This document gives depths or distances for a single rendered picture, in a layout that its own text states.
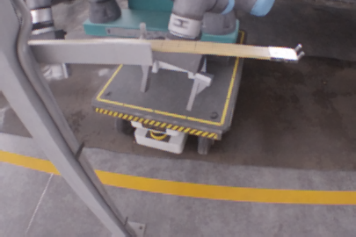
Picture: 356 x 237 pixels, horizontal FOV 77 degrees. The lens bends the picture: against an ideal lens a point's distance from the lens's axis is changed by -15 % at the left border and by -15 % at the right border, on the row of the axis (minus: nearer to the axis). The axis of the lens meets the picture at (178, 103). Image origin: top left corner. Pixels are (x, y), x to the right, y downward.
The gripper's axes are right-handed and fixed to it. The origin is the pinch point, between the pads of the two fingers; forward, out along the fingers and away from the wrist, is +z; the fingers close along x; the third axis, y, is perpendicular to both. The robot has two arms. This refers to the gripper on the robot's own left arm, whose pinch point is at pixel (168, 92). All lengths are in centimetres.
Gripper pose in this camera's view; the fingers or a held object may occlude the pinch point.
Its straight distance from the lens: 68.1
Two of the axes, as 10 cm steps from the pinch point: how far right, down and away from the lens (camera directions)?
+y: -3.6, 3.5, -8.7
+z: -2.3, 8.7, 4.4
